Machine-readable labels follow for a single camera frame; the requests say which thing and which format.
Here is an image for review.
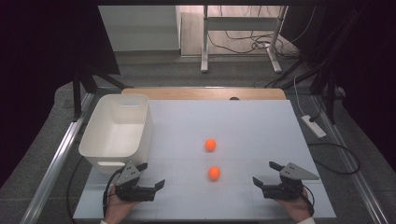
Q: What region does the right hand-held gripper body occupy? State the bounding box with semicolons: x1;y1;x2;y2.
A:
262;161;321;201

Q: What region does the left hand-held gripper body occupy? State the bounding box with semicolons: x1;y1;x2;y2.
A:
114;160;157;203

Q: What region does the white plastic bin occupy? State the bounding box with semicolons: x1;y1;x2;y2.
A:
78;93;154;175

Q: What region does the orange ball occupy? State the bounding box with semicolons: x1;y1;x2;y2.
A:
207;165;222;181
204;138;218;153

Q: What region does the person's left hand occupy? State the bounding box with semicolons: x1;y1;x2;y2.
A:
104;185;140;224

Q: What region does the person's right hand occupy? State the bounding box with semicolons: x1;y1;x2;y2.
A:
276;189;314;223

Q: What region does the white table board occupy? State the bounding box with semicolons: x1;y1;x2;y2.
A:
73;99;337;220

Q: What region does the white power strip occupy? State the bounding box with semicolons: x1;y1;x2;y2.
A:
300;114;328;139

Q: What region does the wooden table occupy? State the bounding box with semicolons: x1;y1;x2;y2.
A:
120;87;288;101

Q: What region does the black stand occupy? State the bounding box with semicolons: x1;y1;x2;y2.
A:
71;72;133;121

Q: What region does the black curtain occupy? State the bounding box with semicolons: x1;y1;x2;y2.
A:
0;0;121;189
288;0;396;175

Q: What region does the white cabinet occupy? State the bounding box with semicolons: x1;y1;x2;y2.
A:
98;5;182;52

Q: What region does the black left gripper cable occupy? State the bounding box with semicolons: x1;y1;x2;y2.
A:
102;167;126;218

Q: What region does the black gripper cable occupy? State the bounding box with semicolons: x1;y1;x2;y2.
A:
302;184;316;217
102;167;126;218

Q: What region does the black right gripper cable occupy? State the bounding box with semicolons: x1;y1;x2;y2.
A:
302;184;316;217

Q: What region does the long black cable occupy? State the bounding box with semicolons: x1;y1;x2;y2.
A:
65;154;86;222

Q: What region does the thin white cable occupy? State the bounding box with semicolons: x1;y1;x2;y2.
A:
293;76;308;118

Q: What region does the metal floor rail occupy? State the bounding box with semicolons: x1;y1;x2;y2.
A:
312;93;390;224
20;92;95;224

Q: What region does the black floor cable loop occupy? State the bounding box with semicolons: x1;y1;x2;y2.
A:
307;142;361;175

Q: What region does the tangle of floor cables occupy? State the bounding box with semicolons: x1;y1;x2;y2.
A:
207;6;301;59

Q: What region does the white desk frame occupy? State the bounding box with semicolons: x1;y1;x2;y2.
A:
200;5;290;75

